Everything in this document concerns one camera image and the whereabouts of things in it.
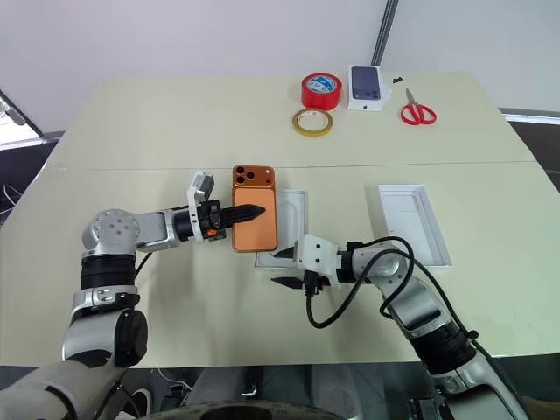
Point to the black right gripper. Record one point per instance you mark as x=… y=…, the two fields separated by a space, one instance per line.
x=322 y=283

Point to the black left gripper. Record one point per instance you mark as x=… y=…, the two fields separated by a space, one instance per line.
x=209 y=219

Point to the orange smartphone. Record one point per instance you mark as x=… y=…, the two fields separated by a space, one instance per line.
x=254 y=236

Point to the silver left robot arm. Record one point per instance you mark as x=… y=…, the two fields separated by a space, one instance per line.
x=114 y=232

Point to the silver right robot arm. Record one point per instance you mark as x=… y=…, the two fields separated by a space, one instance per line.
x=411 y=297

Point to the white phone box base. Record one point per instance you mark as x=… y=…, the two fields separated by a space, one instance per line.
x=292 y=214

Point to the white phone box lid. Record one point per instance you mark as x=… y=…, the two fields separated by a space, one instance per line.
x=415 y=223

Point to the phone box with purple print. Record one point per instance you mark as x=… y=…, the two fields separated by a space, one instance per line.
x=366 y=85

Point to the yellow tape roll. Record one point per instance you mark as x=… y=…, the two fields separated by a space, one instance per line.
x=296 y=122

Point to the red tape roll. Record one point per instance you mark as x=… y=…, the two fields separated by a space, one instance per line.
x=320 y=98

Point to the white metal bar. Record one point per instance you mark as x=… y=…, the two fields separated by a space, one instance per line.
x=531 y=116

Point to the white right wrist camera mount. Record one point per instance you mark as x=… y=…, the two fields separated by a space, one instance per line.
x=316 y=256

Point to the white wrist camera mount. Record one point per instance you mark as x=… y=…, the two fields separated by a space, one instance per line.
x=199 y=184
x=316 y=256

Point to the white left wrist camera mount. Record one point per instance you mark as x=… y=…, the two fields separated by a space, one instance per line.
x=199 y=184

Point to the grey wall rail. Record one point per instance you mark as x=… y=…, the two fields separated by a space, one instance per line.
x=384 y=30

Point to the metal window frame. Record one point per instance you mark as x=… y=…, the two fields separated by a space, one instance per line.
x=26 y=124

